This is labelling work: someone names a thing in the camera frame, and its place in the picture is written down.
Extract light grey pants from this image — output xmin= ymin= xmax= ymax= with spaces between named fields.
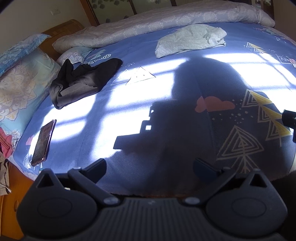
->
xmin=155 ymin=24 xmax=227 ymax=58

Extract smartphone with pink case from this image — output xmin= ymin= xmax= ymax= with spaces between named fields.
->
xmin=31 ymin=120 xmax=57 ymax=167

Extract blue patterned bed sheet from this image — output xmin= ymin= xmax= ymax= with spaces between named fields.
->
xmin=13 ymin=23 xmax=295 ymax=196

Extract orange wooden nightstand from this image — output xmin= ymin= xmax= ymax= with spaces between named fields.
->
xmin=1 ymin=162 xmax=33 ymax=240

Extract dark grey black garment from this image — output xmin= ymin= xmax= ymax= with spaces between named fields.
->
xmin=49 ymin=58 xmax=123 ymax=109

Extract floral light blue pillow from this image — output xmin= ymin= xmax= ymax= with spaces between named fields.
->
xmin=1 ymin=48 xmax=60 ymax=140

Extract white lavender quilt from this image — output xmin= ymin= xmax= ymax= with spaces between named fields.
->
xmin=52 ymin=1 xmax=275 ymax=54

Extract blue patterned pillow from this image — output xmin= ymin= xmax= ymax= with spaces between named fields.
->
xmin=0 ymin=34 xmax=50 ymax=76

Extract wooden headboard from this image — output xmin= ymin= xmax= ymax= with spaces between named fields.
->
xmin=39 ymin=19 xmax=84 ymax=61

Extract frosted glass wardrobe doors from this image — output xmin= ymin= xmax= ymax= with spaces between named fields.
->
xmin=81 ymin=0 xmax=177 ymax=26

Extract white wall switch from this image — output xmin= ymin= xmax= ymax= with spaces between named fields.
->
xmin=50 ymin=8 xmax=61 ymax=16

